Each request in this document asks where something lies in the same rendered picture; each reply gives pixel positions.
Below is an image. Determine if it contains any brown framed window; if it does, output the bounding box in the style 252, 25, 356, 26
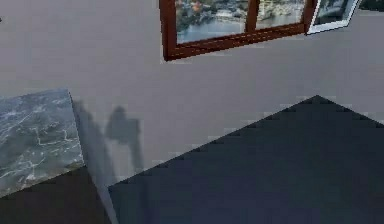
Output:
158, 0, 318, 62

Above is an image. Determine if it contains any grey marble top counter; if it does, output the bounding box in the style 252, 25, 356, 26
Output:
0, 87, 113, 224

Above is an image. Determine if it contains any white framed window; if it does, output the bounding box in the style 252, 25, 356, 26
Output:
305, 0, 363, 36

